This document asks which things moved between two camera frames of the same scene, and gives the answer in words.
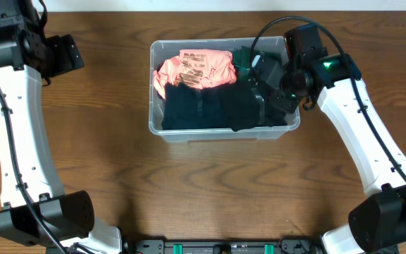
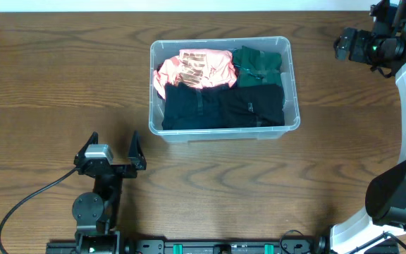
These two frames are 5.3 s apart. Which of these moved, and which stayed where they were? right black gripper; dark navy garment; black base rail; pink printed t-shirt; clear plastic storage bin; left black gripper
Moved: right black gripper; left black gripper
Stayed: pink printed t-shirt; dark navy garment; clear plastic storage bin; black base rail
